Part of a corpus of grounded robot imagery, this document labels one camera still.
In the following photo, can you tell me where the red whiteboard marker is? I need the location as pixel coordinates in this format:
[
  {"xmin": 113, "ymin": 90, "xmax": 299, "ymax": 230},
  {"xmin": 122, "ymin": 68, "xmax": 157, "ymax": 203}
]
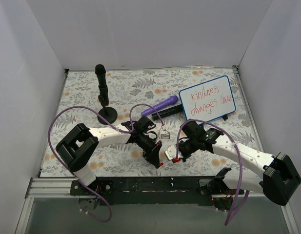
[{"xmin": 160, "ymin": 159, "xmax": 175, "ymax": 165}]

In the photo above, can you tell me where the blue framed whiteboard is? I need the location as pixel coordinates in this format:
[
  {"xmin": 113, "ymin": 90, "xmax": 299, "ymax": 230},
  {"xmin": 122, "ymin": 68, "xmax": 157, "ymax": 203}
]
[{"xmin": 179, "ymin": 75, "xmax": 236, "ymax": 121}]

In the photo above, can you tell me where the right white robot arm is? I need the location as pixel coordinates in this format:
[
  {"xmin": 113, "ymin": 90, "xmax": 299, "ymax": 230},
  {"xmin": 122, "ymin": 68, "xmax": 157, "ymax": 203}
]
[{"xmin": 174, "ymin": 119, "xmax": 301, "ymax": 206}]

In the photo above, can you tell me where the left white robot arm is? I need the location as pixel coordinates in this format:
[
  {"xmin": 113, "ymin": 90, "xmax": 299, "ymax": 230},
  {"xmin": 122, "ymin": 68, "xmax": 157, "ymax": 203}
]
[{"xmin": 56, "ymin": 116, "xmax": 162, "ymax": 195}]

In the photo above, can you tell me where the black glitter microphone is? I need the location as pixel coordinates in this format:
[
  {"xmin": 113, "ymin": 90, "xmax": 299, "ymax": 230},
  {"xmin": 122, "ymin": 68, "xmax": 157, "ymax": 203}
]
[{"xmin": 151, "ymin": 104, "xmax": 183, "ymax": 120}]

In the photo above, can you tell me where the black microphone on stand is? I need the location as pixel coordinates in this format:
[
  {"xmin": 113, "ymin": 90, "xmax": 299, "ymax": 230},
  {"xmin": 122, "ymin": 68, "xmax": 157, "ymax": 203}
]
[{"xmin": 95, "ymin": 64, "xmax": 118, "ymax": 125}]

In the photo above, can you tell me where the floral table mat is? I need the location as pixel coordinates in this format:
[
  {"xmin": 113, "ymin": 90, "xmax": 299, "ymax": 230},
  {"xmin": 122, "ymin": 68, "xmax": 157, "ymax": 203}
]
[{"xmin": 40, "ymin": 67, "xmax": 268, "ymax": 177}]

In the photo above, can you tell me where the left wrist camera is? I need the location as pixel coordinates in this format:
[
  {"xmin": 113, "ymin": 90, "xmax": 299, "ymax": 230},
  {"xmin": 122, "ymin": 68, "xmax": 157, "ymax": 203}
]
[{"xmin": 156, "ymin": 126, "xmax": 171, "ymax": 142}]

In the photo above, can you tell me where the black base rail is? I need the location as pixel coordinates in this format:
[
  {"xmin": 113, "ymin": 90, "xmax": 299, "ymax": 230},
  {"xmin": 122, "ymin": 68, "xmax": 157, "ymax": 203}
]
[{"xmin": 70, "ymin": 176, "xmax": 234, "ymax": 211}]

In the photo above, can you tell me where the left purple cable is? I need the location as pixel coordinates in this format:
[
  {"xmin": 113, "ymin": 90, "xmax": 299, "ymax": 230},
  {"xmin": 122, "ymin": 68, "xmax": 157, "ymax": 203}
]
[{"xmin": 47, "ymin": 104, "xmax": 167, "ymax": 223}]

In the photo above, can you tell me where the purple cable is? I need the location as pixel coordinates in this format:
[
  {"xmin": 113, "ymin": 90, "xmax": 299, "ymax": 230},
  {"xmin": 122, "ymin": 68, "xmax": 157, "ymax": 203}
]
[
  {"xmin": 176, "ymin": 118, "xmax": 251, "ymax": 226},
  {"xmin": 47, "ymin": 104, "xmax": 167, "ymax": 223}
]

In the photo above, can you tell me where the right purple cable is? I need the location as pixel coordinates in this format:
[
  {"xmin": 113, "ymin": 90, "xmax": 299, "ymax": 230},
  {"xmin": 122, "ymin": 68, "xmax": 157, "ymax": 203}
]
[{"xmin": 176, "ymin": 118, "xmax": 251, "ymax": 226}]

